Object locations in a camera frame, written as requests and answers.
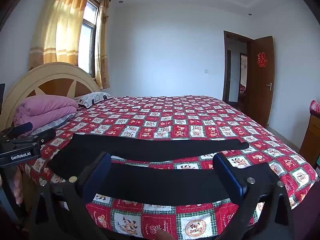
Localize grey patterned pillow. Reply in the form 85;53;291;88
30;113;76;135

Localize dark door frame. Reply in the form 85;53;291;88
222;30;253;106

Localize wooden dresser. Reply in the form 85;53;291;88
299;114;320;168

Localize brown wooden door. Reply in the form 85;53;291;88
247;36;275;127

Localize red paper door decoration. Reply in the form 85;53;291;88
257;52;268;68

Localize yellow curtain left panel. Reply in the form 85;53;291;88
29;0;87;69

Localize cream wooden headboard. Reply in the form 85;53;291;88
1;62;100;130

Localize folded pink quilt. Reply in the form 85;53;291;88
12;94;79;135

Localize yellow curtain right panel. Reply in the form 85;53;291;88
94;0;110;89

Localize yellow curtain panel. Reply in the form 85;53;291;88
29;0;87;69
94;0;110;89

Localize red plaid cloth on dresser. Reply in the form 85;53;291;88
309;100;320;117

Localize red patchwork bedspread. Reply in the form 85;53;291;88
21;96;319;239

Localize white patterned pillow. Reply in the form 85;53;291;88
74;92;113;108

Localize black pants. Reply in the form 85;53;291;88
47;133;281;206

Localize person's left hand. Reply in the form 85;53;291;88
5;166;23;205

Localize window with frame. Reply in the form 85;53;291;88
78;0;99;79

